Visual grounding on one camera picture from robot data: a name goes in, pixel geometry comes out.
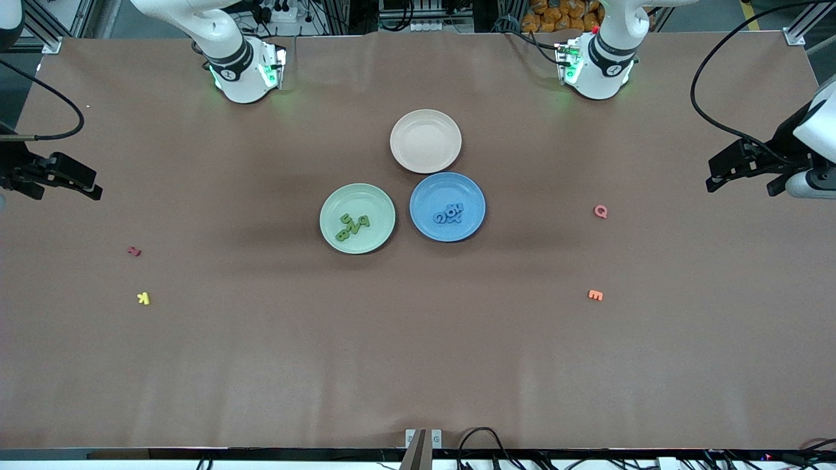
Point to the white socket strip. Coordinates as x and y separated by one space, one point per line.
431 26

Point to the aluminium frame post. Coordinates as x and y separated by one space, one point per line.
52 44
800 29

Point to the silver camera mount bracket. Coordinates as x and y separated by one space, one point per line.
421 447

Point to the black table edge rail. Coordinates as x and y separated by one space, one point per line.
196 454

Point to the beige round plate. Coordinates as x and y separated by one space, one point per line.
426 140

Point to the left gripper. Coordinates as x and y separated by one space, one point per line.
781 149

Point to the yellow foam letter K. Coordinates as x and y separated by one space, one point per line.
143 298

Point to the red foam letter Q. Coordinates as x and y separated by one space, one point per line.
605 216

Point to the pile of orange objects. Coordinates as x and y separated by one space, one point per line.
562 14

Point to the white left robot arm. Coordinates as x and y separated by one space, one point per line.
601 72

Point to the brown table cover sheet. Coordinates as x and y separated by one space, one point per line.
418 326

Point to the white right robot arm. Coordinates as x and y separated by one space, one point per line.
241 78

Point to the green round plate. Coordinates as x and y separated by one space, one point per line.
372 199

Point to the orange foam letter E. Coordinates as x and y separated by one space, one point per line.
590 295

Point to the blue foam capital G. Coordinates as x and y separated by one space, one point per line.
436 217

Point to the white power strip with plugs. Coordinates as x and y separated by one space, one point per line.
282 14

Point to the blue round plate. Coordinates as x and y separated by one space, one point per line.
431 189

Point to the green foam letter N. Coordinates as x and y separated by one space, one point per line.
354 227

